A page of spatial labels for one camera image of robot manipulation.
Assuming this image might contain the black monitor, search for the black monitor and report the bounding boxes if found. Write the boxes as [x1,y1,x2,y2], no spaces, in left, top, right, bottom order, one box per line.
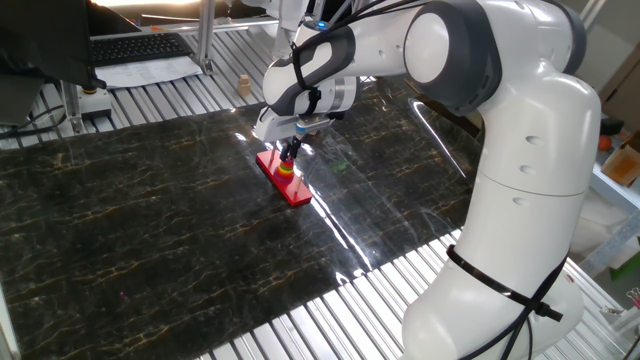
[0,0,109,92]

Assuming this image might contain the black marble pattern mat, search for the black marble pattern mat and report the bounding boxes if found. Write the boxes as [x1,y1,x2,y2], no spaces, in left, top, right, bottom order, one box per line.
[0,79,501,360]

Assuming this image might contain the grey shelf post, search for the grey shelf post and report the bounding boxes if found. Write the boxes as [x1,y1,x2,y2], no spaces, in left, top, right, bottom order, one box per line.
[579,212,640,277]

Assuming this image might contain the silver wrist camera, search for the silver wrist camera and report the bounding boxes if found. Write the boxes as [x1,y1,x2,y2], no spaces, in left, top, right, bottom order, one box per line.
[294,115,335,136]

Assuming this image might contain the aluminium frame rail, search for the aluminium frame rail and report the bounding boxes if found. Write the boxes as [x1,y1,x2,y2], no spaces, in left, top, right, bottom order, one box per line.
[89,17,279,40]

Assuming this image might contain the green plastic object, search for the green plastic object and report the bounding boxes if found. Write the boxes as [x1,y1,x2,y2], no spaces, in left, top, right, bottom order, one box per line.
[608,252,640,282]

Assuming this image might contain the aluminium frame post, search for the aluminium frame post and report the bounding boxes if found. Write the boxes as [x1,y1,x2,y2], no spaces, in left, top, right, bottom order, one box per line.
[196,0,217,75]

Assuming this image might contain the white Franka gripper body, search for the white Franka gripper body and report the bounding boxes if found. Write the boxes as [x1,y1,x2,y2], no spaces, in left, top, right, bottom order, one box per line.
[253,106,303,145]

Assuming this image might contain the white emergency stop box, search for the white emergency stop box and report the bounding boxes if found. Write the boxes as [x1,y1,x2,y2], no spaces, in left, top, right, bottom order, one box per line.
[78,84,114,121]

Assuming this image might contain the black computer keyboard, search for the black computer keyboard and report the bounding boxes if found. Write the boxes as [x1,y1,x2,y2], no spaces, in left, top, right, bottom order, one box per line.
[89,32,195,69]

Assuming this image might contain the small open cardboard box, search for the small open cardboard box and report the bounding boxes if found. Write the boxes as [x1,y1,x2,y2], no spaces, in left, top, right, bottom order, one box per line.
[600,130,640,189]

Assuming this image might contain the red Hanoi base with pegs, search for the red Hanoi base with pegs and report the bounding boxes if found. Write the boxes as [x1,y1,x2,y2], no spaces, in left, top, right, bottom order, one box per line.
[255,148,314,209]

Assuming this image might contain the white paper sheets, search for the white paper sheets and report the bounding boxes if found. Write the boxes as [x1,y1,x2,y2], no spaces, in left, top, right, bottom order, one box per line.
[94,54,204,90]

